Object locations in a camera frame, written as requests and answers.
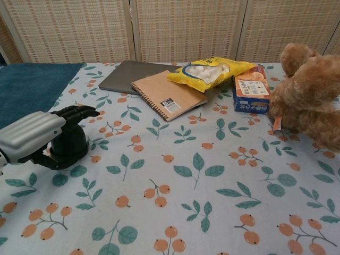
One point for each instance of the yellow marshmallow snack bag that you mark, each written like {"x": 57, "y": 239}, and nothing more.
{"x": 233, "y": 67}

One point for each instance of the brown teddy bear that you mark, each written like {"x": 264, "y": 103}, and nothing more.
{"x": 305, "y": 95}

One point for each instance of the floral light blue tablecloth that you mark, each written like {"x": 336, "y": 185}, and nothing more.
{"x": 186, "y": 172}

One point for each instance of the grey closed laptop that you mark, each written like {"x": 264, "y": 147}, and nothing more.
{"x": 122, "y": 77}

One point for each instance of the brown spiral notebook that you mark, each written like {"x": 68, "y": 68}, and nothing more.
{"x": 164, "y": 93}

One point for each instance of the black dome-shaped object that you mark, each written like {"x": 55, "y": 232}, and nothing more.
{"x": 74, "y": 144}

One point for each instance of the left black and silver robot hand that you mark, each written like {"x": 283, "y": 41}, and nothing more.
{"x": 29, "y": 132}

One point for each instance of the orange and blue biscuit box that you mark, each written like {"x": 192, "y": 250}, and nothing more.
{"x": 249, "y": 93}

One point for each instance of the woven bamboo folding screen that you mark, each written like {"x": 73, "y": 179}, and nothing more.
{"x": 180, "y": 29}

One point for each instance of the dark blue table cover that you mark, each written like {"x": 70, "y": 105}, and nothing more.
{"x": 32, "y": 85}

